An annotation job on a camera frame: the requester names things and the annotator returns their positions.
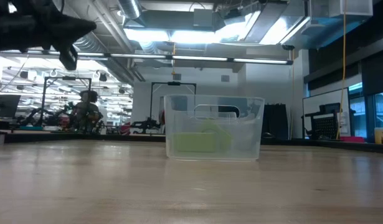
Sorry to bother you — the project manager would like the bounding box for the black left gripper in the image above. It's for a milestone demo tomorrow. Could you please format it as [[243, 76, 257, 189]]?
[[0, 0, 97, 71]]

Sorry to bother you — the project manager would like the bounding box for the green foam block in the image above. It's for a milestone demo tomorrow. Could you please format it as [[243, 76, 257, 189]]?
[[173, 133, 216, 153], [200, 120, 233, 151]]

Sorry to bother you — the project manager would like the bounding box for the person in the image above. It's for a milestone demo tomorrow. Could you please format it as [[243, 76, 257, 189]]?
[[71, 90, 102, 132]]

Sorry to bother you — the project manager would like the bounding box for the dark computer monitor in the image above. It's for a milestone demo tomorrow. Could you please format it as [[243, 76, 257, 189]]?
[[0, 94, 21, 119]]

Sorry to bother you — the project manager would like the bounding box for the long ceiling light bar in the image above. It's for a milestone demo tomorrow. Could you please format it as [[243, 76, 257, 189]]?
[[1, 49, 294, 66]]

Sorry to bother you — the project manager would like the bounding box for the grey ceiling box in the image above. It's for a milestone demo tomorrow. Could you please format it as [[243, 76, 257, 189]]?
[[192, 8, 216, 29]]

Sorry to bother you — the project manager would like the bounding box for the clear plastic bin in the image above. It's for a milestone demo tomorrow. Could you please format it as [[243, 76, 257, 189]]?
[[164, 94, 265, 162]]

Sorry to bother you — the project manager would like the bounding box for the black cabinet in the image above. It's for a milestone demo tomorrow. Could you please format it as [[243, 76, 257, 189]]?
[[261, 103, 291, 139]]

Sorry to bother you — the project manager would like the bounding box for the whiteboard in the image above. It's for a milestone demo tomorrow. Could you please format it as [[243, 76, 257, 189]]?
[[302, 87, 351, 138]]

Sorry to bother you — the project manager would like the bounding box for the black pegboard cart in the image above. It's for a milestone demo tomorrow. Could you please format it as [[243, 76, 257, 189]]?
[[301, 102, 342, 141]]

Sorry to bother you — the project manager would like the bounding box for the red bundle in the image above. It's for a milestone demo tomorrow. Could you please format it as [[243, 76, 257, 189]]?
[[338, 136, 366, 144]]

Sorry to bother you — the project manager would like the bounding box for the black frame stand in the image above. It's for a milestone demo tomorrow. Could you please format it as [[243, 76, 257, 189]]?
[[41, 76, 93, 130]]

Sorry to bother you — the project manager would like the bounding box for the round silver ceiling duct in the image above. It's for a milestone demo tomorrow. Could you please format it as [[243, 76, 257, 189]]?
[[116, 0, 143, 20]]

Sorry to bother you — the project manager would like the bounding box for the thin yellow cord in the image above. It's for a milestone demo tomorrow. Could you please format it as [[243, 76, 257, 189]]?
[[290, 49, 296, 129], [171, 42, 177, 75]]

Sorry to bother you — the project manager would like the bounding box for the black camera rig frame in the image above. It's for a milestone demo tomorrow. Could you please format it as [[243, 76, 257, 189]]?
[[149, 81, 197, 135]]

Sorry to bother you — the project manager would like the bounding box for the black aluminium table frame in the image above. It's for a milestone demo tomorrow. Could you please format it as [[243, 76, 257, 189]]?
[[0, 132, 383, 154]]

